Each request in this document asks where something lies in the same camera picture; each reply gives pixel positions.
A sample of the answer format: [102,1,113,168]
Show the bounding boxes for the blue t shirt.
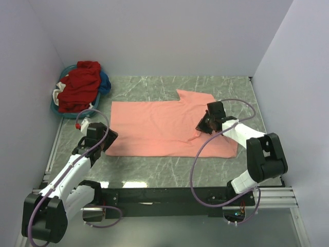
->
[98,71,112,95]

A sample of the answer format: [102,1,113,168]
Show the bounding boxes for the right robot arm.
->
[196,101,288,199]

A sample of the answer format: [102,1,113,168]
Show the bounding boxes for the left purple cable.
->
[27,109,123,247]

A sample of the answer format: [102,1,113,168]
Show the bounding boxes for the pink t shirt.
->
[104,89,239,158]

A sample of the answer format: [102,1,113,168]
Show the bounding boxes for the red t shirt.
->
[58,61,101,113]

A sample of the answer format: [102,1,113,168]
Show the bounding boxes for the aluminium rail frame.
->
[25,120,299,211]

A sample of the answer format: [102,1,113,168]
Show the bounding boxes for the purple cable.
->
[27,109,123,247]
[189,98,262,225]

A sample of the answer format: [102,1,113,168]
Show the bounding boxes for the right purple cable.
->
[189,98,262,225]

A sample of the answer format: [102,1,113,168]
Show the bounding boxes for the teal laundry basket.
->
[50,65,101,119]

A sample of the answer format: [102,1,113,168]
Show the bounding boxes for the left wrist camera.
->
[75,117,92,136]

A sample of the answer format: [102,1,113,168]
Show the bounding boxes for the white t shirt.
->
[52,82,66,106]

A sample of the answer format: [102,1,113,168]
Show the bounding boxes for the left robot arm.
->
[22,121,118,243]

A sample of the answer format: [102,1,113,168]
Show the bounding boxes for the black base beam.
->
[71,187,257,222]

